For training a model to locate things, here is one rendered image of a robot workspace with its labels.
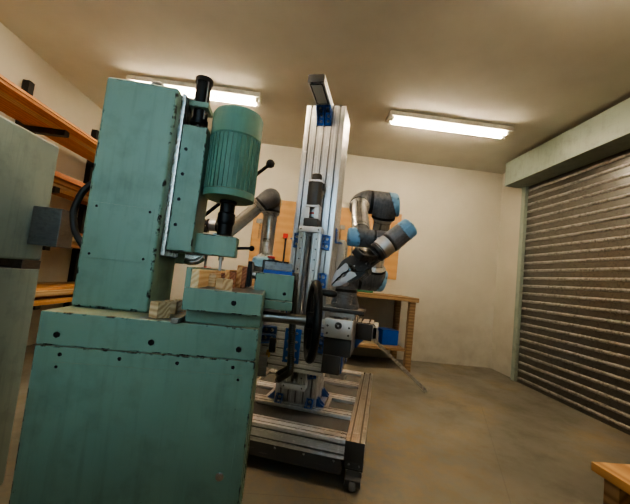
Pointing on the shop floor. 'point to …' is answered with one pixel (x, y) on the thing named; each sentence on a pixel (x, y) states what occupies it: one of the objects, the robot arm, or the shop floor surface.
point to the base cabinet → (134, 428)
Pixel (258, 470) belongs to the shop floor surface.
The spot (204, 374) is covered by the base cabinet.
